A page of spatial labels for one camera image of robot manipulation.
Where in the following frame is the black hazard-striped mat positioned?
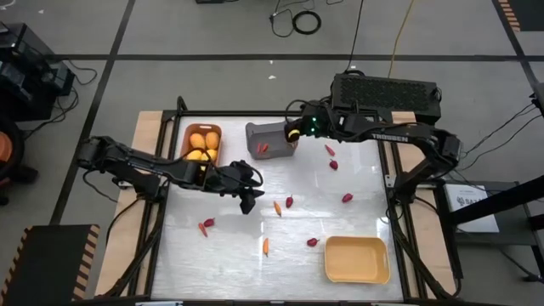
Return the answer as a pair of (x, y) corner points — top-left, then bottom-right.
(0, 224), (102, 306)
(495, 0), (544, 34)

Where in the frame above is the black perforated computer case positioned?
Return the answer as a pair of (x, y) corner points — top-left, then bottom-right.
(331, 72), (442, 125)

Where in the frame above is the coiled black cable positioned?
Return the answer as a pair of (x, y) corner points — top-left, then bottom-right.
(291, 10), (322, 36)

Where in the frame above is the orange and black round object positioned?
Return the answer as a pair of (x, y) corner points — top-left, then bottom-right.
(0, 116), (26, 182)

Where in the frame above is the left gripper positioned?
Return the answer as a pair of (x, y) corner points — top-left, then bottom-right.
(211, 159), (266, 216)

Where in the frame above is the orange plastic basket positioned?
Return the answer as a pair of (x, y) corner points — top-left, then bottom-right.
(179, 122), (224, 167)

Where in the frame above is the wooden side board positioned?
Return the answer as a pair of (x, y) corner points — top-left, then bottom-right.
(380, 110), (456, 298)
(93, 110), (176, 298)

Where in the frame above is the black table frame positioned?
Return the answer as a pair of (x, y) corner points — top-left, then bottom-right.
(101, 95), (464, 301)

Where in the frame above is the black hanging cable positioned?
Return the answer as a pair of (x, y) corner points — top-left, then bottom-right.
(345, 0), (366, 72)

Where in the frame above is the black equipment stack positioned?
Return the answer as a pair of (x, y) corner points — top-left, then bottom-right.
(0, 20), (77, 122)

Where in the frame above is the yellow plastic tray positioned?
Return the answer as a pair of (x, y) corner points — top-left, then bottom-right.
(324, 235), (392, 286)

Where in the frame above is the grey translucent plastic basket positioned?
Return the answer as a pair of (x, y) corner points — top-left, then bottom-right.
(245, 120), (299, 162)

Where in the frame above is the yellow hanging cable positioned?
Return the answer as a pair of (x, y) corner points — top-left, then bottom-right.
(387, 0), (416, 68)

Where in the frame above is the black beam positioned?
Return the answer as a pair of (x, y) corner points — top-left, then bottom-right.
(449, 174), (544, 227)

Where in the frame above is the white paper sign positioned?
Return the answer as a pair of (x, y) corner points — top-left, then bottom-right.
(443, 182), (501, 234)

